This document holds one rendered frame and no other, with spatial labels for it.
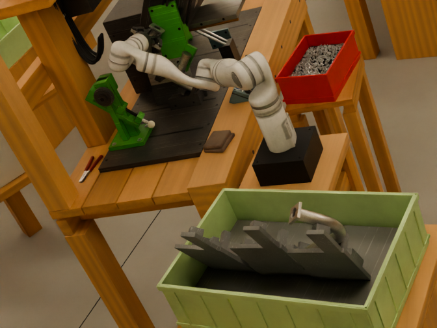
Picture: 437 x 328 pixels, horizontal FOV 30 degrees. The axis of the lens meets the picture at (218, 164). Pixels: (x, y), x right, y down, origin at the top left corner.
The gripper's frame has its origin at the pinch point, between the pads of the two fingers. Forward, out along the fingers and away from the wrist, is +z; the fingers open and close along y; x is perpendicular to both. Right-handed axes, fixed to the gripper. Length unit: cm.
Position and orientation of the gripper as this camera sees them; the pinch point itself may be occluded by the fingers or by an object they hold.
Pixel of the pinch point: (153, 34)
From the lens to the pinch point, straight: 310.7
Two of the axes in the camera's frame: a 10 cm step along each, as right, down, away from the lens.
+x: -4.6, 7.4, 4.9
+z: 3.0, -3.9, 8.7
